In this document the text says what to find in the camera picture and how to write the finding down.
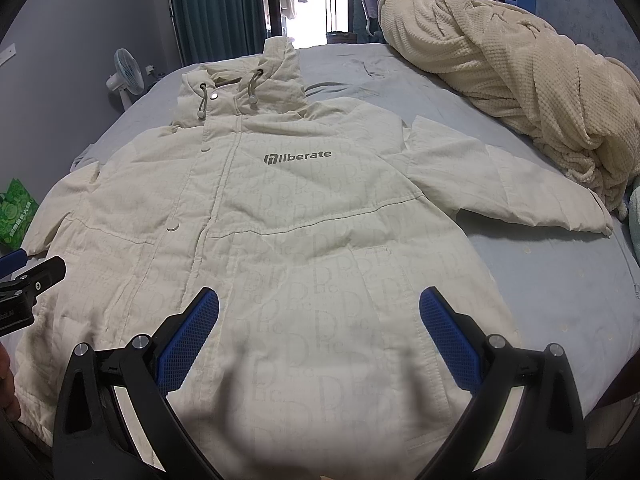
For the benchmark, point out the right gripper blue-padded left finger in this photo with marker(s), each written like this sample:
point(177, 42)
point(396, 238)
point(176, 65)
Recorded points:
point(91, 437)

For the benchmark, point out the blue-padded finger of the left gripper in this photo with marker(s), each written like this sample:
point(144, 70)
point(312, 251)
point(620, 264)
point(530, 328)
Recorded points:
point(12, 262)

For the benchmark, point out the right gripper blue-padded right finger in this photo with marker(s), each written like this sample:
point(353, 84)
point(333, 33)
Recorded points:
point(547, 438)

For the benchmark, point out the cream hooded padded jacket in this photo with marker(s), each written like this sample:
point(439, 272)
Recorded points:
point(318, 225)

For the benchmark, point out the person's left hand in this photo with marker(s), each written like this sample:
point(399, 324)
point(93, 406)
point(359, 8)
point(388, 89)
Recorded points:
point(8, 400)

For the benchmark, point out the green plastic bag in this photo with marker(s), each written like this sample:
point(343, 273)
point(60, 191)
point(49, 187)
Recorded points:
point(18, 208)

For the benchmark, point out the light blue bed sheet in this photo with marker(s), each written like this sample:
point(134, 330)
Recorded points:
point(577, 288)

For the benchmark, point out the white standing fan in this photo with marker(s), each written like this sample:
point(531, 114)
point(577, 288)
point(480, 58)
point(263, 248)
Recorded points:
point(127, 81)

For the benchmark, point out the teal curtain left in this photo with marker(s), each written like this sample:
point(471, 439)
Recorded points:
point(214, 30)

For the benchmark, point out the cream waffle blanket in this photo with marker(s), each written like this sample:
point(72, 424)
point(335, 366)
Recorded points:
point(579, 108)

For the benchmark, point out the dark waste bin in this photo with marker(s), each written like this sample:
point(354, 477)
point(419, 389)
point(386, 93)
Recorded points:
point(341, 38)

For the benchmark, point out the blue desk chair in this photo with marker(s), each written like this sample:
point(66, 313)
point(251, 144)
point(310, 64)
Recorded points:
point(370, 11)

